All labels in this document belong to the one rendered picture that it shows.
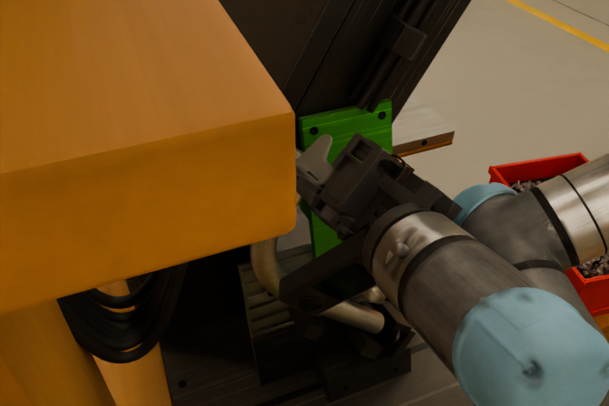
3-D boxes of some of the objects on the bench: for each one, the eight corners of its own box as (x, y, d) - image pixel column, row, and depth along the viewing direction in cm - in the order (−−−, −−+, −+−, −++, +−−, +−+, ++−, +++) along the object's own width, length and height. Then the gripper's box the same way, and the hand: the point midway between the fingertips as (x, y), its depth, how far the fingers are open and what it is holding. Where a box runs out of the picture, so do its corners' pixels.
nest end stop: (376, 333, 78) (394, 306, 77) (396, 361, 73) (416, 332, 72) (370, 331, 78) (389, 304, 77) (390, 359, 73) (410, 330, 72)
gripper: (490, 230, 43) (371, 146, 61) (407, 164, 37) (303, 94, 56) (425, 311, 43) (326, 205, 62) (334, 258, 38) (256, 159, 56)
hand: (304, 177), depth 58 cm, fingers closed on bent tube, 3 cm apart
